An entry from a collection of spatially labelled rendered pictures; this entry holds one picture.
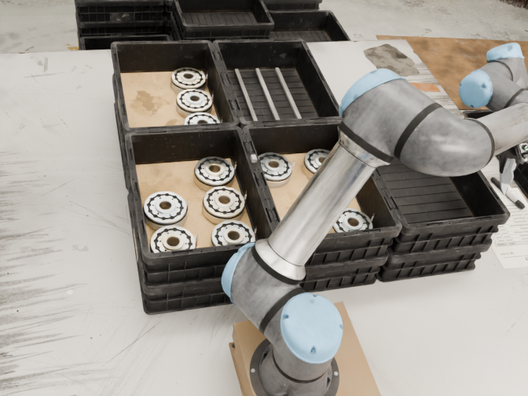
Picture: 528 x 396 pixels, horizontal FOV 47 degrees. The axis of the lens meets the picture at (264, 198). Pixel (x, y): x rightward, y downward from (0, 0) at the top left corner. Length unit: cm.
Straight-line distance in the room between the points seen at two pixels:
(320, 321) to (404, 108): 41
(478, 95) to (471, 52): 279
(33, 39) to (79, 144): 181
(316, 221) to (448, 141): 27
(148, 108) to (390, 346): 92
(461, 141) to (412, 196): 66
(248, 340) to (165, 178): 48
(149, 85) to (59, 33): 183
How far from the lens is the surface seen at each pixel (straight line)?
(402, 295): 162
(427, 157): 102
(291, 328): 110
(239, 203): 148
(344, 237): 138
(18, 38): 362
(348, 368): 135
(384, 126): 104
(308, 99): 189
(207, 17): 289
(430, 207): 168
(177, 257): 128
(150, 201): 147
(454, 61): 401
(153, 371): 139
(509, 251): 186
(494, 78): 141
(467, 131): 105
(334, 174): 108
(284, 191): 157
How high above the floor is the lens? 194
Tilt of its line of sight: 46 degrees down
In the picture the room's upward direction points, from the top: 12 degrees clockwise
